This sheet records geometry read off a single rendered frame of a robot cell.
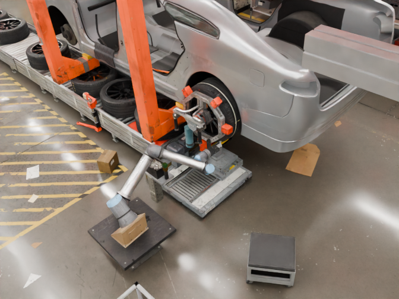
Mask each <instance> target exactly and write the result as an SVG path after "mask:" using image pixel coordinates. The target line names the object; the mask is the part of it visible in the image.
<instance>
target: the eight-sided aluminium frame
mask: <svg viewBox="0 0 399 299"><path fill-rule="evenodd" d="M194 97H195V98H198V99H199V100H202V101H203V102H205V103H207V104H208V105H209V107H210V109H211V110H212V111H213V113H214V115H215V116H216V118H217V119H218V135H216V136H214V137H212V136H209V135H208V134H206V133H204V132H203V131H202V132H201V138H202V139H203V140H205V141H207V139H210V140H211V143H213V142H214V141H216V140H218V139H220V138H222V137H224V136H225V133H223V132H221V127H222V126H223V125H224V124H225V117H224V115H223V114H222V112H221V111H220V109H219V107H216V108H215V109H213V107H212V106H211V104H210V103H211V102H212V100H213V98H211V97H209V96H207V95H205V94H203V93H201V92H199V91H194V92H193V93H191V94H190V95H189V96H187V98H185V99H184V100H182V101H183V102H182V103H183V110H189V109H190V106H189V101H190V100H191V99H192V98H194ZM193 132H194V134H195V135H196V136H198V131H197V130H195V131H193Z"/></svg>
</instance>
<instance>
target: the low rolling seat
mask: <svg viewBox="0 0 399 299"><path fill-rule="evenodd" d="M295 271H296V238H295V237H292V236H281V235H275V234H264V233H253V232H252V233H251V238H250V244H249V256H248V267H247V279H246V283H247V284H251V283H253V282H254V281H258V282H267V283H272V284H281V285H286V287H292V286H294V280H295V273H296V272H295Z"/></svg>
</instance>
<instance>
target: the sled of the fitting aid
mask: <svg viewBox="0 0 399 299"><path fill-rule="evenodd" d="M242 165H243V160H242V159H240V158H239V157H238V159H237V160H235V161H234V162H233V163H231V164H230V165H229V166H228V167H226V168H225V169H224V170H223V171H221V172H220V171H218V170H216V169H214V171H213V172H212V173H210V174H212V175H213V176H215V177H216V178H218V179H220V180H221V181H223V180H224V179H226V178H227V177H228V176H230V175H231V174H232V173H233V172H234V171H236V170H237V169H238V168H239V167H240V166H242Z"/></svg>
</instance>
